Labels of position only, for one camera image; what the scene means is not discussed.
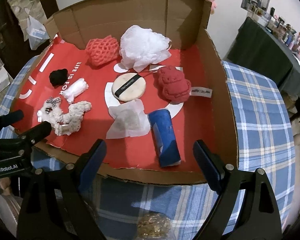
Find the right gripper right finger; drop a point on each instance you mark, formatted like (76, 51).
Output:
(258, 218)

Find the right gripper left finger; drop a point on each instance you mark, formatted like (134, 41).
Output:
(53, 206)

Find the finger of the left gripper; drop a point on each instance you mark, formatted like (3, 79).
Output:
(32, 132)
(10, 118)

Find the cream knitted scrunchie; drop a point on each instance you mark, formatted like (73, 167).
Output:
(68, 123)

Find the black knitted scrunchie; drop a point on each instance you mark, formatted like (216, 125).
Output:
(58, 77)

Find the white cloth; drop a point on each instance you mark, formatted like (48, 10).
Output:
(77, 88)

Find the white tissue sheet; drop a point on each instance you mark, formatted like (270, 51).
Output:
(129, 120)

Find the beige powder puff black band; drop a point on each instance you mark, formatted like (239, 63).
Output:
(128, 87)

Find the coral foam net ball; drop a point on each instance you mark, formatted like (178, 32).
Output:
(102, 50)

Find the blue sponge cloth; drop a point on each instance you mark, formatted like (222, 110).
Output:
(165, 140)

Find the white mesh bath pouf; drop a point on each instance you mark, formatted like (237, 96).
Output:
(140, 47)

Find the red plush miffy toy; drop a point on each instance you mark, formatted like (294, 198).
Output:
(176, 88)

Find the person's left hand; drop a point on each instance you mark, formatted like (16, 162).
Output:
(10, 206)

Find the blue plaid tablecloth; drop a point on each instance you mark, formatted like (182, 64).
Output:
(265, 140)

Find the dark wooden door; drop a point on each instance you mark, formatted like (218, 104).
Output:
(17, 51)

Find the clear plastic bag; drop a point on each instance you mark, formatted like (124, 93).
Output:
(37, 33)

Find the glass jar gold contents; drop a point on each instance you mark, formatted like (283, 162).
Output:
(154, 226)

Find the hanging door organizer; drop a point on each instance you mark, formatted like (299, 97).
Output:
(22, 9)

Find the cardboard box red lining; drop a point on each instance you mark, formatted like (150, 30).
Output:
(142, 75)

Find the dark green side table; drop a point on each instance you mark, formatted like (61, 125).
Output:
(256, 49)

